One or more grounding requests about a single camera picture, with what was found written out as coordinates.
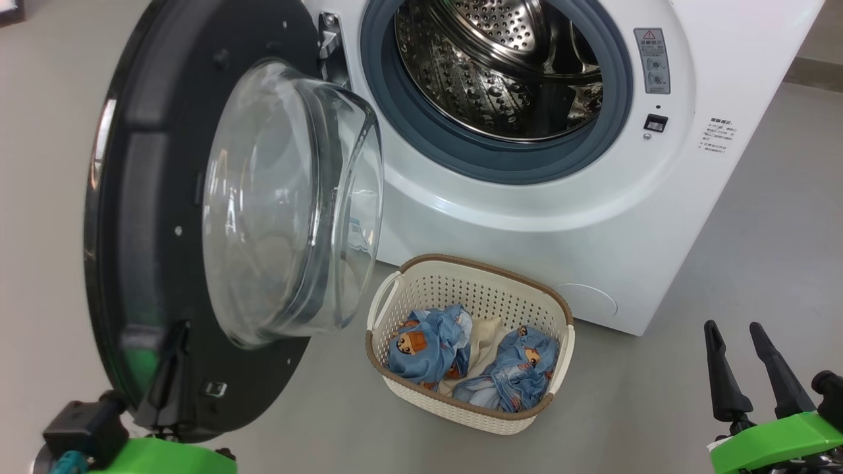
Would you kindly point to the blue cartoon print garment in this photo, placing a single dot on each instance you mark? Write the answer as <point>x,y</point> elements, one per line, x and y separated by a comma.
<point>520,375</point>

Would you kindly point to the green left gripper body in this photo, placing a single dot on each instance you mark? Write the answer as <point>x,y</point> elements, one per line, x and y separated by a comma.
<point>164,457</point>

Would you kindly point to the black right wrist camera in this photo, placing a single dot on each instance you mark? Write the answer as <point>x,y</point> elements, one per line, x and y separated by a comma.
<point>831,398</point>

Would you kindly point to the white front-load washing machine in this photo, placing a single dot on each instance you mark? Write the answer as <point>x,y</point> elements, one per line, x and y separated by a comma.
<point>527,224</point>

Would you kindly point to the round white filter cover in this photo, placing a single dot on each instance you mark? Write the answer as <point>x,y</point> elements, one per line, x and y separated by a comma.
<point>589,299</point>

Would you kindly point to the blue denim garment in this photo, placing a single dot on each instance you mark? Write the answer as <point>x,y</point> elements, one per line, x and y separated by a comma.
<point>425,345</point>

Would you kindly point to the cream perforated basket brown rim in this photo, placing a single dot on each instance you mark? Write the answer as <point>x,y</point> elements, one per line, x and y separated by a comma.
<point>474,289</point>

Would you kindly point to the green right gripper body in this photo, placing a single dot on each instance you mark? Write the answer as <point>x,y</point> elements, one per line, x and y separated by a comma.
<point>777,444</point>

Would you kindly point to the black round glass washer door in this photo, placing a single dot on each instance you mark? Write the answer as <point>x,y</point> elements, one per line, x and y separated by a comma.
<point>151,230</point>

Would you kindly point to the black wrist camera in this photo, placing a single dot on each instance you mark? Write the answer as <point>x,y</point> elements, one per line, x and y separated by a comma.
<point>85,428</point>
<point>831,398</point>

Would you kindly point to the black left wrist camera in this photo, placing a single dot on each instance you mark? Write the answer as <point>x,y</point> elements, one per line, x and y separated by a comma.
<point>85,428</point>

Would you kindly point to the dark grey rectangular latch slot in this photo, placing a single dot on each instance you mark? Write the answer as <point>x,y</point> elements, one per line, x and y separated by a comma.
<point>655,123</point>

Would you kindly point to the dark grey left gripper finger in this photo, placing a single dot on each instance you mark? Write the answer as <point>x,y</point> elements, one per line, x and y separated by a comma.
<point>164,395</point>

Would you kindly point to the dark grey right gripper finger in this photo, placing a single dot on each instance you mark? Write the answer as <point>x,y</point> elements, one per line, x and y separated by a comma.
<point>728,388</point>
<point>787,388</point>

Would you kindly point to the stainless steel washing machine drum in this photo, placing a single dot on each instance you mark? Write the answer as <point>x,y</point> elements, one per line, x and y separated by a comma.
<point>487,79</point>

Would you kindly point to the grey warning sticker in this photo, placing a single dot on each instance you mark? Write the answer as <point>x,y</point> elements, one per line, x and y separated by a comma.
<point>652,62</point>

